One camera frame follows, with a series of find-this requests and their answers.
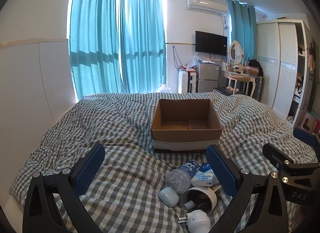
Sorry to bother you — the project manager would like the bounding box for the white suitcase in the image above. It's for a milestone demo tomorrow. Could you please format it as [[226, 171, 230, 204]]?
[[177, 70, 198, 94]]

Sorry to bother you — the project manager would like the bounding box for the dark low table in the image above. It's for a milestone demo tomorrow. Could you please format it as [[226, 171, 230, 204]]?
[[212, 86, 235, 96]]

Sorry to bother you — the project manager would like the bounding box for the clear plastic water bottle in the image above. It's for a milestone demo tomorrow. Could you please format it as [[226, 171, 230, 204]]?
[[165, 160, 200, 195]]

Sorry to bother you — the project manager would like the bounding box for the white wooden chair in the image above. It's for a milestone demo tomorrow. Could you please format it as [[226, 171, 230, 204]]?
[[228, 74, 252, 96]]

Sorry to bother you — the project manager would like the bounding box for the crumpled white plastic bag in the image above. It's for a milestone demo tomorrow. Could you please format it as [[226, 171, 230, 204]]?
[[156, 83, 172, 93]]

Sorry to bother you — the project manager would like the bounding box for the small white rounded case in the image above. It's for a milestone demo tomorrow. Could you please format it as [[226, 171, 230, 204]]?
[[158, 187, 179, 208]]

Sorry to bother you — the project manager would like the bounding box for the cardboard box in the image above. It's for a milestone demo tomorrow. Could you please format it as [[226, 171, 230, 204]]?
[[150, 98, 223, 153]]

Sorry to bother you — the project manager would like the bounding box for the white air conditioner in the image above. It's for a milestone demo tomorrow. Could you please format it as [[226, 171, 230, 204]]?
[[186, 0, 228, 15]]

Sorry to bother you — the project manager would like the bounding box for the black bag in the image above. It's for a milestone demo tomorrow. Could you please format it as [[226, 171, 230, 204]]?
[[249, 59, 263, 77]]

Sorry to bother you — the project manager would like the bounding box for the small silver fridge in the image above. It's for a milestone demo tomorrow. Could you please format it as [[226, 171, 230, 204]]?
[[197, 61, 220, 93]]

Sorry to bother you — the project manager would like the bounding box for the oval white vanity mirror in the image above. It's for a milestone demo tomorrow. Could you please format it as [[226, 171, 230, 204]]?
[[227, 40, 244, 67]]

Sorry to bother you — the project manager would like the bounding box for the clear plastic bag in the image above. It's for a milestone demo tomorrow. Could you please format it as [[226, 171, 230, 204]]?
[[186, 56, 200, 69]]

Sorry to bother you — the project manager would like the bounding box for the white plug adapter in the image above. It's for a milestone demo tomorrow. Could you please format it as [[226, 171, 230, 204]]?
[[178, 210, 211, 233]]

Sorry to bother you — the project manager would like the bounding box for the white slatted wardrobe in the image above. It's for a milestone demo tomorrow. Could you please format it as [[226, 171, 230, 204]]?
[[256, 19, 309, 128]]

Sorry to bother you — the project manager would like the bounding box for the blue white tissue packet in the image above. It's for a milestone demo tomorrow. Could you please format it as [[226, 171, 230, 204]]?
[[191, 162, 220, 187]]

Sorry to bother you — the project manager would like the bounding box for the grey white checked blanket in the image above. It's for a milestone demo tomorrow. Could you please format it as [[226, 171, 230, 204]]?
[[9, 91, 318, 233]]

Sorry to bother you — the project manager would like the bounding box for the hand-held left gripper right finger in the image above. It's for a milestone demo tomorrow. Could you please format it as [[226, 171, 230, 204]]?
[[205, 144, 297, 233]]

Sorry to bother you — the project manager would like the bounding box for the black wall television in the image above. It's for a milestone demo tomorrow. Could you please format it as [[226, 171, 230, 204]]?
[[195, 31, 228, 56]]

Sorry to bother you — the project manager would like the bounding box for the narrow teal curtain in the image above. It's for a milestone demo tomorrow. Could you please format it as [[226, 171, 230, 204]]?
[[229, 0, 258, 63]]

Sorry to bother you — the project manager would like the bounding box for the thin wall cable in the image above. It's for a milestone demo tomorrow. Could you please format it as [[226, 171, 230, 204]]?
[[172, 45, 183, 71]]

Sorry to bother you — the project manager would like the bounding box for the pink plastic stool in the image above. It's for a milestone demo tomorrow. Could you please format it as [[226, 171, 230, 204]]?
[[304, 113, 318, 133]]

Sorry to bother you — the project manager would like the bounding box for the white dressing table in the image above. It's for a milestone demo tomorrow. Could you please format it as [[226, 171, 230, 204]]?
[[220, 69, 258, 98]]

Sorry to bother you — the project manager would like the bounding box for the white cup with dark inside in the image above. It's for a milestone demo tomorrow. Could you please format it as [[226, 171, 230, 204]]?
[[179, 185, 217, 215]]

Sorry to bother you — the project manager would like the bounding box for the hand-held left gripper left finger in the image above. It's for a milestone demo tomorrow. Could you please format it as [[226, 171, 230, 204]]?
[[22, 144, 105, 233]]

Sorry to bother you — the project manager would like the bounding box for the wide teal curtain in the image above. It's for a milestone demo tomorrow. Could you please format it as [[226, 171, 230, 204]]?
[[69, 0, 124, 101]]

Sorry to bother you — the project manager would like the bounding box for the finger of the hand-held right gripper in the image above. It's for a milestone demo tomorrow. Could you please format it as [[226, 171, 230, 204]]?
[[293, 127, 320, 148], [262, 143, 295, 176]]

